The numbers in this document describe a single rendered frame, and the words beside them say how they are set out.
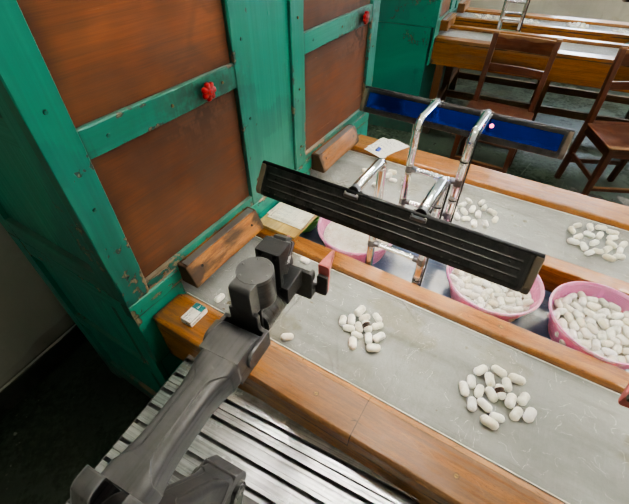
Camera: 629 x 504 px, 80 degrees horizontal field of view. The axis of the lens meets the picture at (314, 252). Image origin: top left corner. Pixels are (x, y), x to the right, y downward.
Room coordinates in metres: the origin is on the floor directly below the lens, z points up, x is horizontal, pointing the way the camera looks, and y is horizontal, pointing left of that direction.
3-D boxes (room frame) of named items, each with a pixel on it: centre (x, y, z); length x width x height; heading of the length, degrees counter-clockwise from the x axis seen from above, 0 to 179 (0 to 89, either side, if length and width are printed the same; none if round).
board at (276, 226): (1.07, 0.04, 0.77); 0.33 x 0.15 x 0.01; 149
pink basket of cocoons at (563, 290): (0.58, -0.76, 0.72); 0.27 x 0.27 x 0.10
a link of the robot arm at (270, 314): (0.38, 0.09, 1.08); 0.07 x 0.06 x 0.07; 154
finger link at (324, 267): (0.48, -0.01, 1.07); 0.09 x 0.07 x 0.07; 154
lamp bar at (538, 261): (0.63, -0.14, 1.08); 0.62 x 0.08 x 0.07; 59
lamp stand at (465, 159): (1.04, -0.40, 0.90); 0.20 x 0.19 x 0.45; 59
